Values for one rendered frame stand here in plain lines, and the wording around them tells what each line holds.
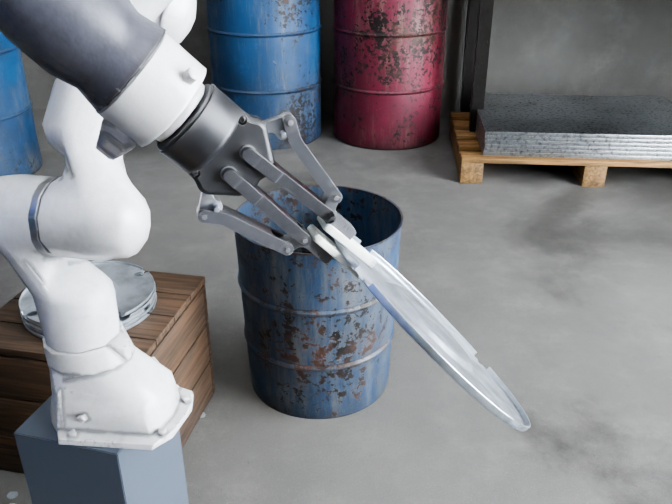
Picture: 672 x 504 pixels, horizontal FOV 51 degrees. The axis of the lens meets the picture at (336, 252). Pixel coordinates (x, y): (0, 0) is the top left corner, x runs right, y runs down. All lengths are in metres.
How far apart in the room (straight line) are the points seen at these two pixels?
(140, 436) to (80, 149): 0.43
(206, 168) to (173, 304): 1.04
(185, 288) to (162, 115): 1.15
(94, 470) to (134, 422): 0.10
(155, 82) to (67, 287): 0.54
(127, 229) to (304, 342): 0.81
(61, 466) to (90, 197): 0.44
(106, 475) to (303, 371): 0.71
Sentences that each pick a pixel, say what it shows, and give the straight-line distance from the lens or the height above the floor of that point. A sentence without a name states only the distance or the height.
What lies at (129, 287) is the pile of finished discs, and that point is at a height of 0.39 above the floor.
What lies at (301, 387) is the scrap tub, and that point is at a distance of 1.77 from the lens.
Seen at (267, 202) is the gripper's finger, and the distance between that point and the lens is 0.66.
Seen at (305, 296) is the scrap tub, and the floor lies 0.37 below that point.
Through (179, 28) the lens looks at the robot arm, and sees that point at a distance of 1.06.
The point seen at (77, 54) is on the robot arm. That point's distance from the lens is 0.58.
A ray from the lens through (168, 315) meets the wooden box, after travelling 1.62.
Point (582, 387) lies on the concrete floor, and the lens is 2.05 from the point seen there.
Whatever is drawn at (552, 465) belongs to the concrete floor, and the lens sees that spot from 1.79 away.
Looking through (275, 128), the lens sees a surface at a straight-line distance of 0.64.
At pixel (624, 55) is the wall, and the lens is 4.44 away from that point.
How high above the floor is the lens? 1.18
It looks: 27 degrees down
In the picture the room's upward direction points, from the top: straight up
